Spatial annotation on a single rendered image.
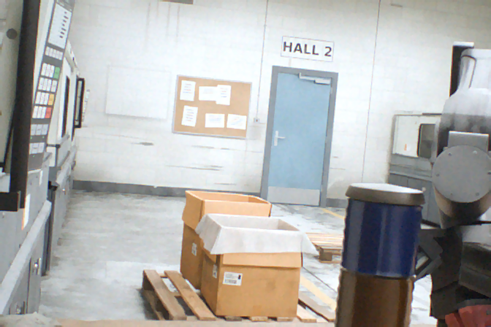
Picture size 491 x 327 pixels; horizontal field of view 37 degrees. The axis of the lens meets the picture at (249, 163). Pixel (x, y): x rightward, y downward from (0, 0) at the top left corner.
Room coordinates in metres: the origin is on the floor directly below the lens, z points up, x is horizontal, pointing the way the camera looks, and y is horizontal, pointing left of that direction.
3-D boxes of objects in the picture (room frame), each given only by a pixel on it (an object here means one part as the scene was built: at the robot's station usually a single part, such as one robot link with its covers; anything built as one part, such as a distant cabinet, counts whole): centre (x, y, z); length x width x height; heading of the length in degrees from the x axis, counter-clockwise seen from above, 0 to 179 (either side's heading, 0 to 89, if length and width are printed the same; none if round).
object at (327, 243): (7.35, -1.21, 0.07); 1.20 x 1.00 x 0.14; 104
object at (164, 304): (4.62, 0.03, 0.07); 1.20 x 1.00 x 0.14; 16
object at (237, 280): (4.31, -0.07, 0.40); 0.66 x 0.62 x 0.50; 13
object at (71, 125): (7.33, 1.78, 1.21); 0.86 x 0.10 x 0.79; 12
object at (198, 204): (4.91, 0.13, 0.43); 0.57 x 0.53 x 0.58; 17
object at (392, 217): (0.36, -0.07, 1.17); 0.04 x 0.04 x 0.03
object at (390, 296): (0.36, -0.07, 1.14); 0.04 x 0.04 x 0.03
